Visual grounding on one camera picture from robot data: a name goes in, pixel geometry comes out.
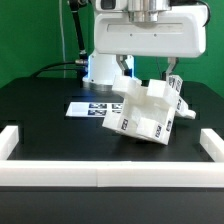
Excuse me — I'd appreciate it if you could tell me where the white chair back piece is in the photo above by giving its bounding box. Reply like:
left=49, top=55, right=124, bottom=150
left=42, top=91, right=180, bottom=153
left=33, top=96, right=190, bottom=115
left=112, top=76, right=180, bottom=108

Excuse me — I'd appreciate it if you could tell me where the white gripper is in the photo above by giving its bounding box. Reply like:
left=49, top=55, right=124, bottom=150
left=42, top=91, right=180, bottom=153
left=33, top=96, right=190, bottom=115
left=94, top=5, right=208, bottom=80

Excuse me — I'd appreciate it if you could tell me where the white chair seat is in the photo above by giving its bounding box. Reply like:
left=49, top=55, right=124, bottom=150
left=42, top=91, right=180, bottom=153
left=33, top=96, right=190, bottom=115
left=114, top=93, right=176, bottom=141

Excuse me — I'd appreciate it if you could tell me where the black cable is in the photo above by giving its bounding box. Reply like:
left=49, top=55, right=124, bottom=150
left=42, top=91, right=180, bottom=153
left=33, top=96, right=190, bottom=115
left=31, top=60, right=88, bottom=78

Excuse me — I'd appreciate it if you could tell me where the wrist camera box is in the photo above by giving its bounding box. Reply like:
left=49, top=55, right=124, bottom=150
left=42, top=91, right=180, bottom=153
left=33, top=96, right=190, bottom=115
left=95, top=0, right=128, bottom=11

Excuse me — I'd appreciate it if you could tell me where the white U-shaped fence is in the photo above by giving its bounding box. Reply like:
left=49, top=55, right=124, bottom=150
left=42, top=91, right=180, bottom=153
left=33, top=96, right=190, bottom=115
left=0, top=126, right=224, bottom=188

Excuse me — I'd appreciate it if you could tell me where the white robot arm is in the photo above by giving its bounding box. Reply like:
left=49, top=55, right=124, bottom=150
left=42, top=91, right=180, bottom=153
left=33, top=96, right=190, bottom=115
left=68, top=0, right=211, bottom=91

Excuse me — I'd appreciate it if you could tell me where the white sheet with tags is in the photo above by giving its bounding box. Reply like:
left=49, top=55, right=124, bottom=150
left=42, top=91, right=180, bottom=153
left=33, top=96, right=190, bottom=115
left=66, top=102, right=122, bottom=117

